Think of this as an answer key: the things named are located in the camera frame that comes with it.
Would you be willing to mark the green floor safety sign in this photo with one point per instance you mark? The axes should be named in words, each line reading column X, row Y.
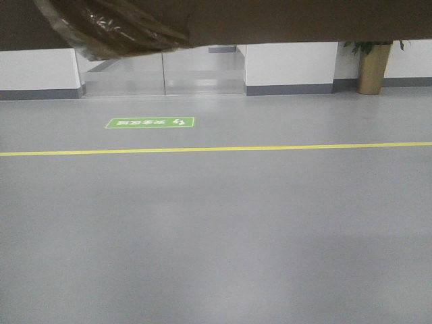
column 150, row 122

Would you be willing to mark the brown cardboard carton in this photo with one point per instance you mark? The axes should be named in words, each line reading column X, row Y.
column 115, row 29

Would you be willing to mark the potted plant tan pot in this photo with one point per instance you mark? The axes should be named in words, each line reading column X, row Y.
column 374, row 56

